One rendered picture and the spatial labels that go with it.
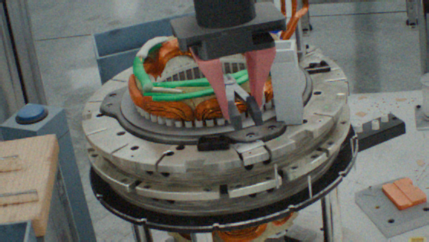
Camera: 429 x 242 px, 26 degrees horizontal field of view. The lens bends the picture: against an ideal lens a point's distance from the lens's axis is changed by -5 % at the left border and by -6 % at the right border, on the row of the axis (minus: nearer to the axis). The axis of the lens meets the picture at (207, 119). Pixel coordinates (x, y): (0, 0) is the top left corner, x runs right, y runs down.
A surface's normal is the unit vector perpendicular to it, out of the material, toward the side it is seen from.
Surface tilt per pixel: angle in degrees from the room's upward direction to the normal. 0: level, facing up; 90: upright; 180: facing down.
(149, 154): 0
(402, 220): 0
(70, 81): 0
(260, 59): 108
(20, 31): 90
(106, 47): 90
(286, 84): 90
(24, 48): 90
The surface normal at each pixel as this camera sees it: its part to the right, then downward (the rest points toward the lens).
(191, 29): -0.15, -0.91
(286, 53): -0.14, 0.47
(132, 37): 0.19, 0.42
